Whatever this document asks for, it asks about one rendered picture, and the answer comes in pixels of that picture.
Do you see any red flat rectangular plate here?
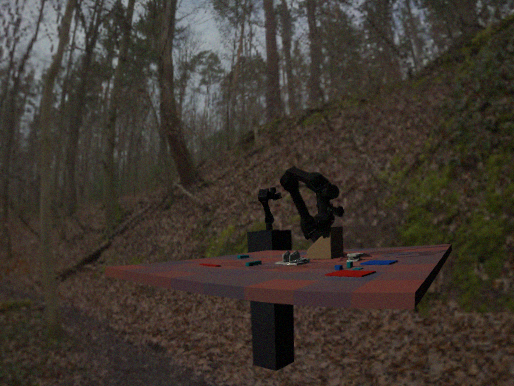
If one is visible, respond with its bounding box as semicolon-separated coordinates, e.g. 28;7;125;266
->
325;270;376;277

